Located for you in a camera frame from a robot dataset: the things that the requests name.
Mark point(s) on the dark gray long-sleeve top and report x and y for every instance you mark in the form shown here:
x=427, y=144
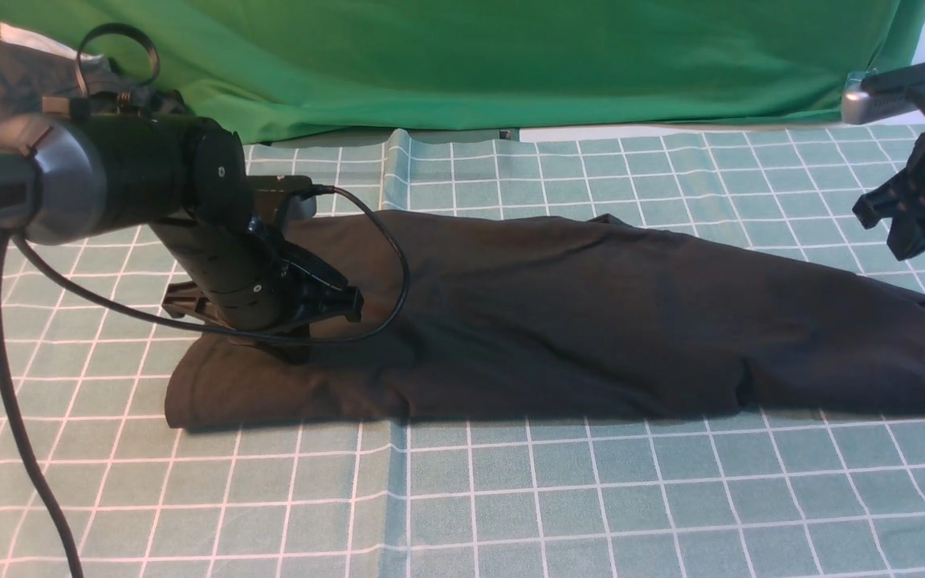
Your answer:
x=551, y=317

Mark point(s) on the green backdrop cloth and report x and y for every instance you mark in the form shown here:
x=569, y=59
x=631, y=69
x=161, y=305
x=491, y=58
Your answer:
x=276, y=70

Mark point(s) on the green checkered table mat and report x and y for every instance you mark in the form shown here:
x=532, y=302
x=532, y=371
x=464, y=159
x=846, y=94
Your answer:
x=755, y=495

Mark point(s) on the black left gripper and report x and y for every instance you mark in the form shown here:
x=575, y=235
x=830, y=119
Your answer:
x=242, y=275

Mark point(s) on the crumpled dark gray garment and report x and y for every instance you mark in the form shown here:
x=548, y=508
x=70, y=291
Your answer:
x=33, y=66

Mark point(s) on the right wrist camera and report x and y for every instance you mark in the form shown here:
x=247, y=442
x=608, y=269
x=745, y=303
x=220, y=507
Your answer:
x=872, y=96

